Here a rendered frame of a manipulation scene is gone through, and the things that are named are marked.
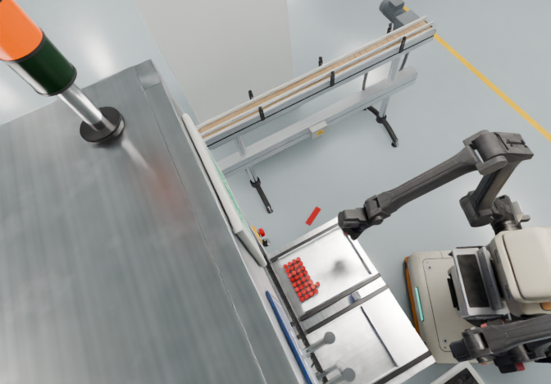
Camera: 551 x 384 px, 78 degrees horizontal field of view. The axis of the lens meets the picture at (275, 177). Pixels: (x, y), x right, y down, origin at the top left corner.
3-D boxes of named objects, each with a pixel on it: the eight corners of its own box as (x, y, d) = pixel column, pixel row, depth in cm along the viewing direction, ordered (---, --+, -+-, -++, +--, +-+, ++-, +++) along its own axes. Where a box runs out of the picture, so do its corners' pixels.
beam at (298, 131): (216, 183, 233) (211, 176, 222) (212, 174, 236) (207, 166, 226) (414, 84, 249) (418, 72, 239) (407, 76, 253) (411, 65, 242)
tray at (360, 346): (323, 412, 131) (323, 413, 128) (291, 345, 143) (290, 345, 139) (398, 367, 134) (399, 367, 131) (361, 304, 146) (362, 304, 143)
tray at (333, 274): (305, 313, 147) (304, 312, 144) (278, 259, 159) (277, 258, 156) (372, 275, 151) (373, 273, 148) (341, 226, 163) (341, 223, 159)
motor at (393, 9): (402, 39, 217) (406, 21, 205) (375, 14, 230) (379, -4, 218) (417, 31, 218) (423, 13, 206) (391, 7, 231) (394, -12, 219)
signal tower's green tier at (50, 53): (37, 101, 38) (0, 69, 33) (31, 73, 40) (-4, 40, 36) (78, 82, 38) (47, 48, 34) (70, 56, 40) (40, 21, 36)
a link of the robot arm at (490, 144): (547, 149, 86) (526, 121, 92) (491, 159, 87) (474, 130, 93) (489, 225, 123) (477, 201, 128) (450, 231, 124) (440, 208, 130)
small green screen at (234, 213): (261, 268, 61) (234, 234, 42) (217, 176, 71) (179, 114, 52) (268, 265, 61) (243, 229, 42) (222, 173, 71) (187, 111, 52)
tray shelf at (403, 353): (330, 425, 130) (330, 426, 129) (252, 263, 162) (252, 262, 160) (434, 361, 135) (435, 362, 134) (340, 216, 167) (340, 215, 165)
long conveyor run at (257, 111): (151, 181, 192) (137, 168, 178) (143, 161, 198) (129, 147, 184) (434, 42, 211) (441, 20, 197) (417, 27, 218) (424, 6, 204)
